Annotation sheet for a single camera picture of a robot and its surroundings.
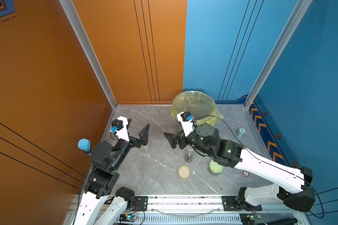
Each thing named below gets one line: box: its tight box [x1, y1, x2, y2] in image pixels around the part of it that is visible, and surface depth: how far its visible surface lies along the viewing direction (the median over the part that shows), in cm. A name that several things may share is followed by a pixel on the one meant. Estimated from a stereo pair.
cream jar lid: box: [177, 165, 192, 180], surface depth 86 cm
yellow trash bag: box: [171, 90, 224, 127], surface depth 93 cm
